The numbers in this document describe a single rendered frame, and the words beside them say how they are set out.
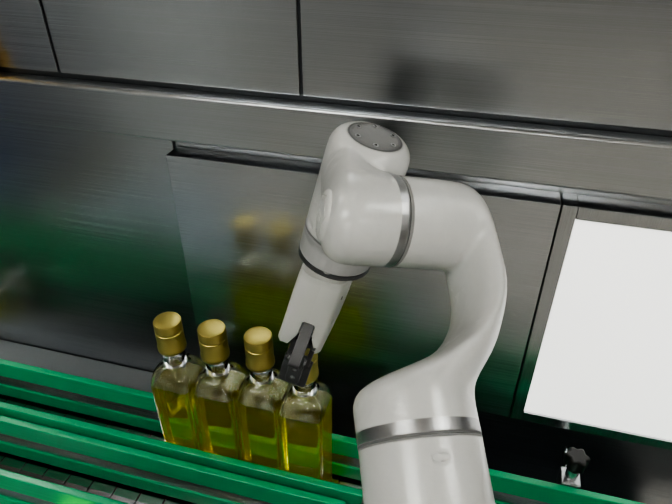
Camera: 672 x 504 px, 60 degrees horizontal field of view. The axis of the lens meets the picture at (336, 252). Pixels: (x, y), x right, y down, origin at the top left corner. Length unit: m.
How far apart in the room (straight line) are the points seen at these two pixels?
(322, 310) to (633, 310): 0.37
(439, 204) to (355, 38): 0.26
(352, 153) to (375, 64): 0.19
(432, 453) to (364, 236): 0.16
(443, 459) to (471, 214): 0.19
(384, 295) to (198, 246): 0.26
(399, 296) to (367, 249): 0.32
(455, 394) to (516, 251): 0.33
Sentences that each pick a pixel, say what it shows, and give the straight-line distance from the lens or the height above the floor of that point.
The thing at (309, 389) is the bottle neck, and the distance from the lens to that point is 0.71.
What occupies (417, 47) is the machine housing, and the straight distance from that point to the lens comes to 0.65.
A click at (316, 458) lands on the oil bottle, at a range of 0.78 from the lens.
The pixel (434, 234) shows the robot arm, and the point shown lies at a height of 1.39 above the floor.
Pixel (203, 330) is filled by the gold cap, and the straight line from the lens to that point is 0.72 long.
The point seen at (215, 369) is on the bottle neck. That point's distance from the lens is 0.75.
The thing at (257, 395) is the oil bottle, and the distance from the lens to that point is 0.74.
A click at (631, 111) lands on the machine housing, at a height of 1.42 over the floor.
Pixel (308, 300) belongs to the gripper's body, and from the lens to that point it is 0.57.
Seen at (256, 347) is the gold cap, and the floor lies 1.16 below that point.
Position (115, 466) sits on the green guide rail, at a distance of 0.93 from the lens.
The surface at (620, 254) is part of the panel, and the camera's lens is 0.71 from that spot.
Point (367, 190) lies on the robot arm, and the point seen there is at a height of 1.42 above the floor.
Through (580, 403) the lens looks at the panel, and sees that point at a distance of 0.86.
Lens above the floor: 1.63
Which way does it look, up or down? 34 degrees down
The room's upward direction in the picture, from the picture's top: straight up
